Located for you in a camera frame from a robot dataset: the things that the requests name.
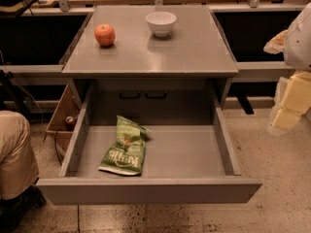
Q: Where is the person's beige trouser leg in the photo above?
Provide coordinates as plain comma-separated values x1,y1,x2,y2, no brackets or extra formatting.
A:
0,111,39,200

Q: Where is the grey counter cabinet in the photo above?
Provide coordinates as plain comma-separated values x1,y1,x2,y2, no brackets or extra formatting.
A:
62,5,238,103

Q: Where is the red apple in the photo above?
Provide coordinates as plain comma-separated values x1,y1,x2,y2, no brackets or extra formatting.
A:
94,24,116,47

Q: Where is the red soda can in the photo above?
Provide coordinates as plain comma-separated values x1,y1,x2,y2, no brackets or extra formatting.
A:
65,116,77,131

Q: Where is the black drawer handle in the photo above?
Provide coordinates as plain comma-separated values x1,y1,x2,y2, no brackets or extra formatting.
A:
145,90,167,99
120,90,141,99

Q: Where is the black cable on floor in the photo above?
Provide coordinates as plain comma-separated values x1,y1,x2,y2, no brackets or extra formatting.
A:
53,128,66,166

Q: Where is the white bowl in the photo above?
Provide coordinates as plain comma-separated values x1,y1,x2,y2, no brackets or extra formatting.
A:
146,12,177,37

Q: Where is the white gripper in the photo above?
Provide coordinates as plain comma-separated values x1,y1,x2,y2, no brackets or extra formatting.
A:
263,3,311,136

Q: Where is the left black drawer handle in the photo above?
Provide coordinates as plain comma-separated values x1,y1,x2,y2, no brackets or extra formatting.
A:
120,90,141,99

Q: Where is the green jalapeno chip bag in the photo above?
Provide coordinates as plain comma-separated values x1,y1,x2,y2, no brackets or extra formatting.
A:
98,116,151,176

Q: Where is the right black drawer handle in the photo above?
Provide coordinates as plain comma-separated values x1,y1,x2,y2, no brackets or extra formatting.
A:
145,90,167,99

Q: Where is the cardboard box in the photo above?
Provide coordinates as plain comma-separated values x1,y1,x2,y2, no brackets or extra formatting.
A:
46,84,80,153

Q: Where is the grey open top drawer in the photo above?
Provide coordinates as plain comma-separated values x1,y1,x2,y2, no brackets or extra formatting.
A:
38,80,262,205

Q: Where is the black shoe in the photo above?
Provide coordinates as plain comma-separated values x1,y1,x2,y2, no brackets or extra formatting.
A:
0,185,46,233

